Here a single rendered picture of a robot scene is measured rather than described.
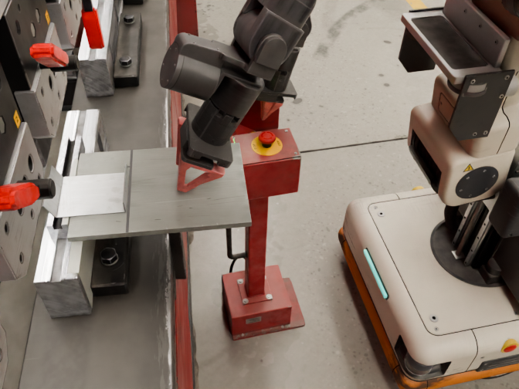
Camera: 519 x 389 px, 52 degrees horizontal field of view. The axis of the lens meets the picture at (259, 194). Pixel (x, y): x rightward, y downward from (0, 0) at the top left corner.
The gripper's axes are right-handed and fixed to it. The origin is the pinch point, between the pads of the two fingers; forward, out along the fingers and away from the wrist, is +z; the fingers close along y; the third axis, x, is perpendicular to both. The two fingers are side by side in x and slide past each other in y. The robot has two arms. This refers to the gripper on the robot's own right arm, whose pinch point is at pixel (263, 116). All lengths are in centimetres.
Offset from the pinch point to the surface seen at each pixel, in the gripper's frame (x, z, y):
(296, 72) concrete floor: -130, 63, -71
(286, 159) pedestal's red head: 15.6, 0.2, -1.9
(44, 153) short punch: 43, -22, 48
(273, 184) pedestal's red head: 15.9, 7.8, -1.0
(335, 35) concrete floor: -162, 55, -102
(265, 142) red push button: 12.2, -1.6, 3.1
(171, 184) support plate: 41, -15, 30
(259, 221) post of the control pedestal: 8.8, 28.6, -5.4
